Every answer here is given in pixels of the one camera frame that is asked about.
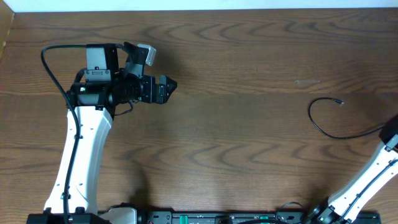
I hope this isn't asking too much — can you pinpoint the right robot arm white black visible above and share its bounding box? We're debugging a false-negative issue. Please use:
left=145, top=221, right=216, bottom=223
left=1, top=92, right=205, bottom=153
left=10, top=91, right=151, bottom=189
left=304, top=116, right=397, bottom=224

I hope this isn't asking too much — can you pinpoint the black USB cable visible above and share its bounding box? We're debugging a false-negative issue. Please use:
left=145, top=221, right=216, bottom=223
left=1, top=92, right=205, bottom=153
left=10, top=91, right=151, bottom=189
left=308, top=97, right=386, bottom=140

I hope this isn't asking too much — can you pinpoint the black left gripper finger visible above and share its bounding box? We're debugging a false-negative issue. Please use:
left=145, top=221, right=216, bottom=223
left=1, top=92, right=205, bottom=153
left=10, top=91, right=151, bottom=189
left=157, top=88, right=173, bottom=105
left=159, top=75, right=177, bottom=92

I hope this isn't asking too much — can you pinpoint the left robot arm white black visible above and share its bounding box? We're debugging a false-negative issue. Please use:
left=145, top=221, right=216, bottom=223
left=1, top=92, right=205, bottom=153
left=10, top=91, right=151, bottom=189
left=26, top=42, right=177, bottom=224

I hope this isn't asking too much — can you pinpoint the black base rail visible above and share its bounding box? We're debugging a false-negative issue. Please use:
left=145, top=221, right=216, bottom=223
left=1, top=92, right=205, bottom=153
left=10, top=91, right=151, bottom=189
left=99, top=202, right=382, bottom=224

